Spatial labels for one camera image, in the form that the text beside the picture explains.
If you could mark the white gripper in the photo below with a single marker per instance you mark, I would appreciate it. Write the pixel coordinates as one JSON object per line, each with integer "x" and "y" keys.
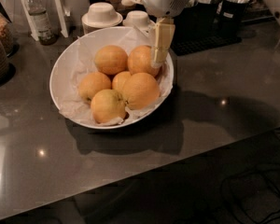
{"x": 162, "y": 0}

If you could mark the orange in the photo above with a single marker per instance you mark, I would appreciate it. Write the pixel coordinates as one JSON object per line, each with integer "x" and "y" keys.
{"x": 111, "y": 60}
{"x": 139, "y": 61}
{"x": 91, "y": 84}
{"x": 107, "y": 105}

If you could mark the upturned white bowl right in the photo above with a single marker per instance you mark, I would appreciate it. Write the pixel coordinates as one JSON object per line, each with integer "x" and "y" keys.
{"x": 138, "y": 19}

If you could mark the upturned white bowl stack left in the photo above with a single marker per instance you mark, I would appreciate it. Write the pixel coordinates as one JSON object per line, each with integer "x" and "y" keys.
{"x": 100, "y": 15}

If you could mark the white paper bowl liner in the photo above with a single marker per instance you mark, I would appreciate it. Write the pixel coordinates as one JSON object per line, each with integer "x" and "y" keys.
{"x": 81, "y": 59}

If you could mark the black condiment cup left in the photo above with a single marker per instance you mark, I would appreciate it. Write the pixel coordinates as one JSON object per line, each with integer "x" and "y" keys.
{"x": 186, "y": 25}

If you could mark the black condiment cup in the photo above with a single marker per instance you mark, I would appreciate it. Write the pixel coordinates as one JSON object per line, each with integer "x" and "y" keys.
{"x": 202, "y": 17}
{"x": 186, "y": 25}
{"x": 229, "y": 18}

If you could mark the black rubber mat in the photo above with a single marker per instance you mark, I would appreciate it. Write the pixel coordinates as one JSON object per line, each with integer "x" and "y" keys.
{"x": 214, "y": 40}

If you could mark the black condiment cup middle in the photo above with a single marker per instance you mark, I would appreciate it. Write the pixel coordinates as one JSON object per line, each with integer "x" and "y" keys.
{"x": 202, "y": 17}

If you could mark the orange middle small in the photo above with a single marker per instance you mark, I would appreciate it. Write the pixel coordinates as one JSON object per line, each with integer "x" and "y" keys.
{"x": 119, "y": 80}

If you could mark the orange front right large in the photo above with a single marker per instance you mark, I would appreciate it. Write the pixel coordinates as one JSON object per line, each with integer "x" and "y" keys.
{"x": 140, "y": 90}

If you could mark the black condiment cup right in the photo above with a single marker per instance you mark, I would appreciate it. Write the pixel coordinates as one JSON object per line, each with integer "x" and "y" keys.
{"x": 229, "y": 18}

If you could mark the glass bottle black cap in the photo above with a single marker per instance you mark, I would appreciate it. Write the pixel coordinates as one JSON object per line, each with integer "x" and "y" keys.
{"x": 40, "y": 18}

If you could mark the white acrylic sign holder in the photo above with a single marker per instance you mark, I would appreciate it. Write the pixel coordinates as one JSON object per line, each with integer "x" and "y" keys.
{"x": 64, "y": 25}

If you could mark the cereal jar upper left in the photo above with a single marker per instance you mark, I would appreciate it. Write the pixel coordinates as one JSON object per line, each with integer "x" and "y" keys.
{"x": 6, "y": 37}

